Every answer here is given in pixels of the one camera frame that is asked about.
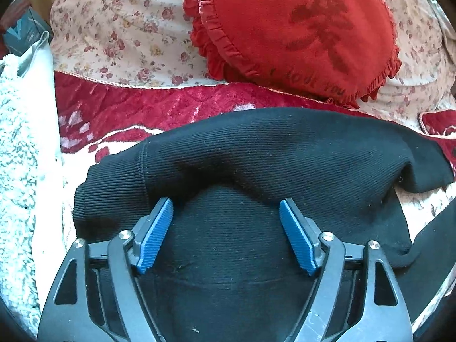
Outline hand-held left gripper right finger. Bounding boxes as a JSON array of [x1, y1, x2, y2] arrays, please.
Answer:
[[280, 199, 416, 342]]

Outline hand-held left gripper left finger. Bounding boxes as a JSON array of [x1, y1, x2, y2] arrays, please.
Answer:
[[37, 197, 174, 342]]

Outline black knit sweater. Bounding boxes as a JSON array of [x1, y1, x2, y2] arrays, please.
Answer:
[[73, 107, 456, 342]]

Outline red velvet printed blanket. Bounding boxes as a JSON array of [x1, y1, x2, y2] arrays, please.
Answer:
[[53, 71, 456, 182]]

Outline white fluffy blanket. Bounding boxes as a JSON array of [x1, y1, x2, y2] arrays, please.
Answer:
[[0, 32, 77, 325]]

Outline floral beige quilt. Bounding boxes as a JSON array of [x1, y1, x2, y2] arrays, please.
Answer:
[[48, 0, 456, 131]]

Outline red heart-shaped ruffled pillow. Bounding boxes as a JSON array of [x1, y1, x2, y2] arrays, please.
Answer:
[[182, 0, 402, 109]]

